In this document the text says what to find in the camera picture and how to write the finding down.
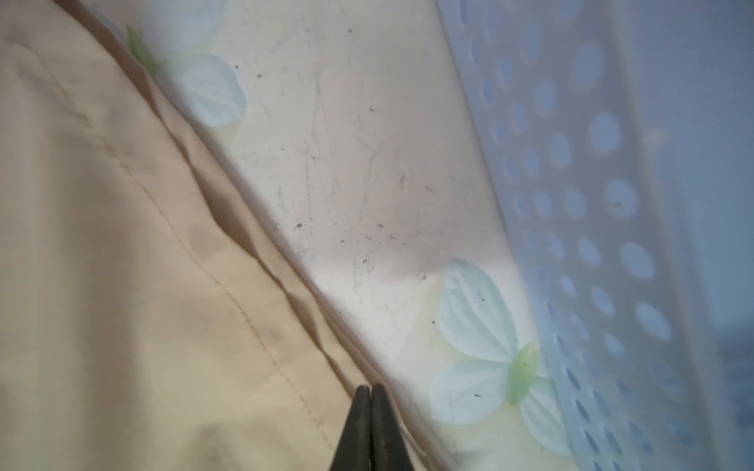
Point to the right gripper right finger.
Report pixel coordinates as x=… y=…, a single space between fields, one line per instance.
x=388 y=450

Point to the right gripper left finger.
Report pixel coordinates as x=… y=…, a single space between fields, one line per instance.
x=353 y=452

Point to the beige drawstring shorts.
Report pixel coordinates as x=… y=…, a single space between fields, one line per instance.
x=148 y=322

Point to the light blue plastic basket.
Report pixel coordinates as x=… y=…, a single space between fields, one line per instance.
x=619 y=139

